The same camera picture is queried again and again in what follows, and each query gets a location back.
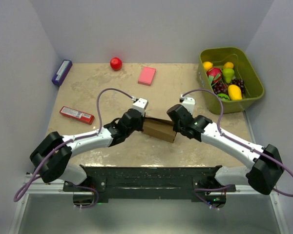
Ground brown cardboard box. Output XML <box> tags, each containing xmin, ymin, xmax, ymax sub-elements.
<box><xmin>142</xmin><ymin>116</ymin><xmax>177</xmax><ymax>143</ymax></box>

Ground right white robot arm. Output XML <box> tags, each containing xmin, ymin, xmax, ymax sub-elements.
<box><xmin>167</xmin><ymin>104</ymin><xmax>284</xmax><ymax>195</ymax></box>

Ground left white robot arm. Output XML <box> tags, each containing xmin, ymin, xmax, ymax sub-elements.
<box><xmin>30</xmin><ymin>108</ymin><xmax>145</xmax><ymax>191</ymax></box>

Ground red rectangular box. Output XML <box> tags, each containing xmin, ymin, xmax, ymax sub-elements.
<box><xmin>59</xmin><ymin>106</ymin><xmax>95</xmax><ymax>125</ymax></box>

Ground purple rectangular box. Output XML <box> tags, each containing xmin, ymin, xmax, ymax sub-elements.
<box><xmin>52</xmin><ymin>59</ymin><xmax>73</xmax><ymax>87</ymax></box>

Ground green round toy fruit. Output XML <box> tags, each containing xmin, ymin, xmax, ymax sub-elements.
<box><xmin>217</xmin><ymin>93</ymin><xmax>230</xmax><ymax>101</ymax></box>

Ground pink sticky note pad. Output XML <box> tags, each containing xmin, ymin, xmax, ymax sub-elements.
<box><xmin>138</xmin><ymin>67</ymin><xmax>156</xmax><ymax>86</ymax></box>

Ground dark purple grapes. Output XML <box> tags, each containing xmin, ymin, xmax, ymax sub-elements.
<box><xmin>212</xmin><ymin>78</ymin><xmax>245</xmax><ymax>95</ymax></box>

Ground yellow mango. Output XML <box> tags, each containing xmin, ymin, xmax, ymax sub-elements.
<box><xmin>228</xmin><ymin>84</ymin><xmax>242</xmax><ymax>100</ymax></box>

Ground red green dragon fruit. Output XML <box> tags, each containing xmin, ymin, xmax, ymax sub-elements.
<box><xmin>206</xmin><ymin>67</ymin><xmax>222</xmax><ymax>86</ymax></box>

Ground red apple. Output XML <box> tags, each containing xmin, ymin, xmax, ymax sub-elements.
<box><xmin>110</xmin><ymin>57</ymin><xmax>123</xmax><ymax>71</ymax></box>

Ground yellow lemon left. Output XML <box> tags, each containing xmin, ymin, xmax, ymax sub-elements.
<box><xmin>203</xmin><ymin>61</ymin><xmax>213</xmax><ymax>72</ymax></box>

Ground green pear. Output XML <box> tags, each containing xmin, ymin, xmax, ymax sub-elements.
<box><xmin>222</xmin><ymin>68</ymin><xmax>234</xmax><ymax>84</ymax></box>

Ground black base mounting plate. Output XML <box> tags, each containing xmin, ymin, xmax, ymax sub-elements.
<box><xmin>63</xmin><ymin>166</ymin><xmax>236</xmax><ymax>208</ymax></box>

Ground orange fruit right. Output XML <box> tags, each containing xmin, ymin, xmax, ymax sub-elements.
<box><xmin>223</xmin><ymin>62</ymin><xmax>234</xmax><ymax>69</ymax></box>

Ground olive green plastic bin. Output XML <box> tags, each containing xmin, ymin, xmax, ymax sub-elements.
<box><xmin>197</xmin><ymin>47</ymin><xmax>265</xmax><ymax>114</ymax></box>

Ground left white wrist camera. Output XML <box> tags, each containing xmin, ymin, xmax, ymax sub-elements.
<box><xmin>132</xmin><ymin>97</ymin><xmax>148</xmax><ymax>117</ymax></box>

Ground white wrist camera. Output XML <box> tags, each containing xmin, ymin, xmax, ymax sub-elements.
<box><xmin>132</xmin><ymin>97</ymin><xmax>148</xmax><ymax>117</ymax></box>
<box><xmin>179</xmin><ymin>95</ymin><xmax>195</xmax><ymax>114</ymax></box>

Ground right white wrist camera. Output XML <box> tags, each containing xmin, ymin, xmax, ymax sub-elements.
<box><xmin>179</xmin><ymin>95</ymin><xmax>195</xmax><ymax>114</ymax></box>

